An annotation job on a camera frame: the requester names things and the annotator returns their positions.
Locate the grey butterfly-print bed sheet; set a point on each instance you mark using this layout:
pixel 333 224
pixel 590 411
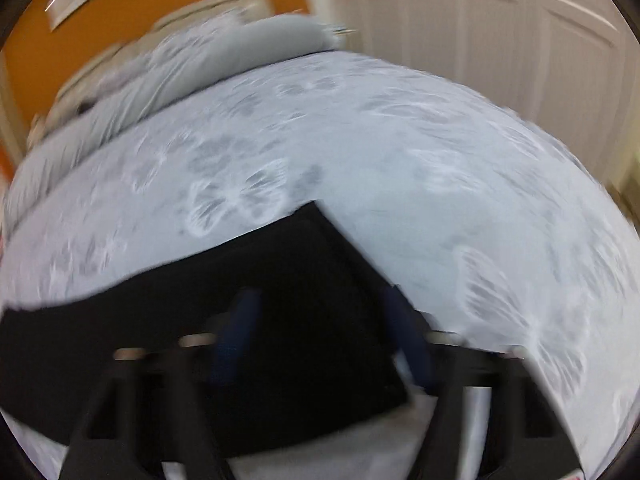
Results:
pixel 400 185

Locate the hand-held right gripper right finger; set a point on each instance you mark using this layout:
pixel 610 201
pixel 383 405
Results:
pixel 410 340

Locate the cream padded headboard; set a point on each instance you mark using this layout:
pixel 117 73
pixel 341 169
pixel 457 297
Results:
pixel 210 7

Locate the white panelled closet door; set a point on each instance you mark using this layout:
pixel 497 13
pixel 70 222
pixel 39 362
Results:
pixel 500 35

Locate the black pants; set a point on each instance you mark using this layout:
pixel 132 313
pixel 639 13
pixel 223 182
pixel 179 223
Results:
pixel 300 280

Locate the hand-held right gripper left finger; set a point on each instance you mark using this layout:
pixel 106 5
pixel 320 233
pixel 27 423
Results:
pixel 234 342

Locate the grey pillow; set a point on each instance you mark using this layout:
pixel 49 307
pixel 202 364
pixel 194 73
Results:
pixel 260 45

